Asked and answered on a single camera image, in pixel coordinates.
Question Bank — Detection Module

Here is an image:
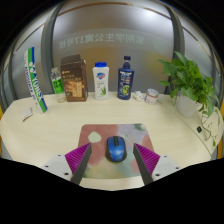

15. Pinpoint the green potted plant white pot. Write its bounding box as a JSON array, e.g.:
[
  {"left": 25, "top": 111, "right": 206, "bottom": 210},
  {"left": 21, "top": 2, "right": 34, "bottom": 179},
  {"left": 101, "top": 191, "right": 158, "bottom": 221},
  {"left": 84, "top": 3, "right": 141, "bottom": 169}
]
[{"left": 157, "top": 50, "right": 221, "bottom": 148}]

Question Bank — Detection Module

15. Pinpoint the crumpled white wrapper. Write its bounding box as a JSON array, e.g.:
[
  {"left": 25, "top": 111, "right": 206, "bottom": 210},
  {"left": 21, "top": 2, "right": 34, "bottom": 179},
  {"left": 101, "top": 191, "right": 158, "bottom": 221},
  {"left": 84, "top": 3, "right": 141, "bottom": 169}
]
[{"left": 132, "top": 90, "right": 147, "bottom": 102}]

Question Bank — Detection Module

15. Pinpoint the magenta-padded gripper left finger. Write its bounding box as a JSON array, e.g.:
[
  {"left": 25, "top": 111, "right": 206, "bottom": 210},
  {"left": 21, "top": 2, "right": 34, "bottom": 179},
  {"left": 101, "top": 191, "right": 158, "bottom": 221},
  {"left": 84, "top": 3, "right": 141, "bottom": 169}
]
[{"left": 40, "top": 142, "right": 93, "bottom": 186}]

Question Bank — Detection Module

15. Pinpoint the floral pastel mouse pad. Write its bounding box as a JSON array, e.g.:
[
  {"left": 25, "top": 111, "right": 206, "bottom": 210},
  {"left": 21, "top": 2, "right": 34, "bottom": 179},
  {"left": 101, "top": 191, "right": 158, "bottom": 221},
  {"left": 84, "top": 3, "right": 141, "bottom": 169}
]
[{"left": 77, "top": 123, "right": 155, "bottom": 180}]

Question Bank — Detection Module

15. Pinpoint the clear bottle with green label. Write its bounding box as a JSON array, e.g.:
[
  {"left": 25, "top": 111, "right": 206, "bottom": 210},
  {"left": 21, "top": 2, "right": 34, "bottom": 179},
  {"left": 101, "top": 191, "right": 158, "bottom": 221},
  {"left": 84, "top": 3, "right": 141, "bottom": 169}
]
[{"left": 50, "top": 67, "right": 67, "bottom": 104}]

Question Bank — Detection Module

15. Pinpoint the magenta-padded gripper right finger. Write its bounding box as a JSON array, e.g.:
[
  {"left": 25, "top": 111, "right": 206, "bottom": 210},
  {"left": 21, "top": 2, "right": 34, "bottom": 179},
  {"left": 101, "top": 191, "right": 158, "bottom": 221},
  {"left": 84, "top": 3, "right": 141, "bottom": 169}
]
[{"left": 132, "top": 142, "right": 183, "bottom": 186}]

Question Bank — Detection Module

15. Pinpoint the white green shuttlecock tube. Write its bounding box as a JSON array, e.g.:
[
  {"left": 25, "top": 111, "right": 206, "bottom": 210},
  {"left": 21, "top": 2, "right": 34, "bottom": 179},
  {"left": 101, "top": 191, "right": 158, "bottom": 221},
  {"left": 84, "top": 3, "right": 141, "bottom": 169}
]
[{"left": 23, "top": 46, "right": 49, "bottom": 115}]

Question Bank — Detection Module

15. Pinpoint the blue and black computer mouse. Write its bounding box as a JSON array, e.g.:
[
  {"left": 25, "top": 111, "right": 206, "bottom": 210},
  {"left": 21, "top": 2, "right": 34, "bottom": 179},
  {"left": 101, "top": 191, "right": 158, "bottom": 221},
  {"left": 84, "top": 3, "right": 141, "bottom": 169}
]
[{"left": 105, "top": 135, "right": 128, "bottom": 163}]

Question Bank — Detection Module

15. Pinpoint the dark blue shampoo bottle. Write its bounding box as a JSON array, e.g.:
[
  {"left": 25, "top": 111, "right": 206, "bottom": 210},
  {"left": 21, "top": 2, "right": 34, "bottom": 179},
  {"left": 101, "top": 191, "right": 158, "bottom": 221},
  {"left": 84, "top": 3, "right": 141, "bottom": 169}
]
[{"left": 116, "top": 55, "right": 136, "bottom": 101}]

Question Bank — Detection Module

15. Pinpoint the white bottle with blue cap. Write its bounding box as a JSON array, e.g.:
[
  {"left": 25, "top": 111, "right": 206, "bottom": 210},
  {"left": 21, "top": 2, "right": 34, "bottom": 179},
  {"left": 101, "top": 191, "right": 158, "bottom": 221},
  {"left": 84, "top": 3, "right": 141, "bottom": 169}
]
[{"left": 92, "top": 61, "right": 111, "bottom": 101}]

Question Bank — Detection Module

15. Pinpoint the brown cardboard carton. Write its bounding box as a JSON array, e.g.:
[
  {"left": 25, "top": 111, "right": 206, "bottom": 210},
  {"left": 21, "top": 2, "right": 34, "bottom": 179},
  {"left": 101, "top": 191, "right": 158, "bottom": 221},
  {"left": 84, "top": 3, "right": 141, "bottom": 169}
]
[{"left": 60, "top": 53, "right": 89, "bottom": 103}]

